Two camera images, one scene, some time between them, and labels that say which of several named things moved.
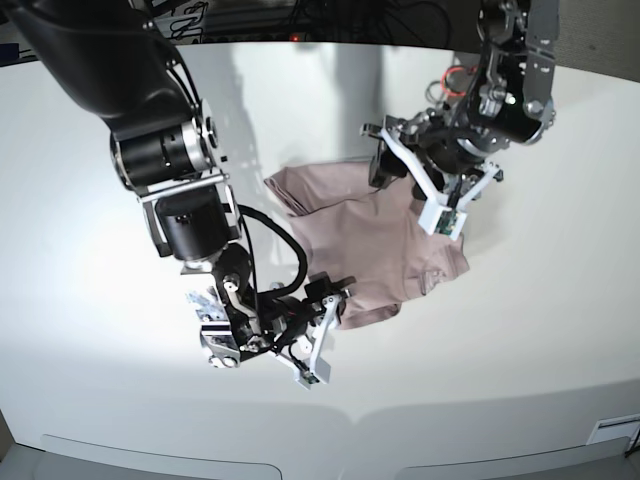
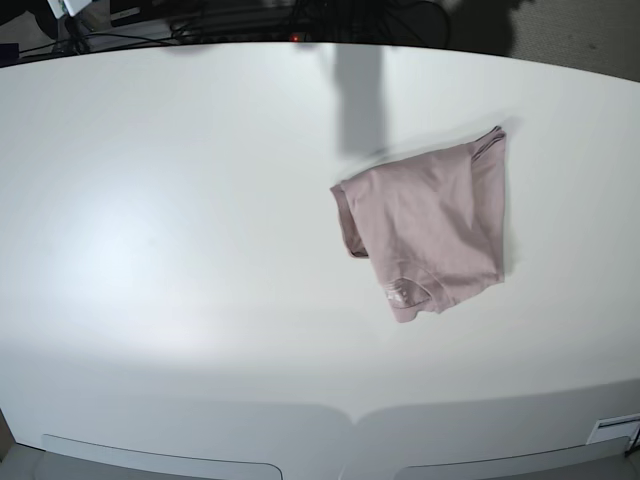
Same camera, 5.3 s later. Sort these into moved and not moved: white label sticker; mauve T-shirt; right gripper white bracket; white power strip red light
Moved: mauve T-shirt; right gripper white bracket
Not moved: white power strip red light; white label sticker
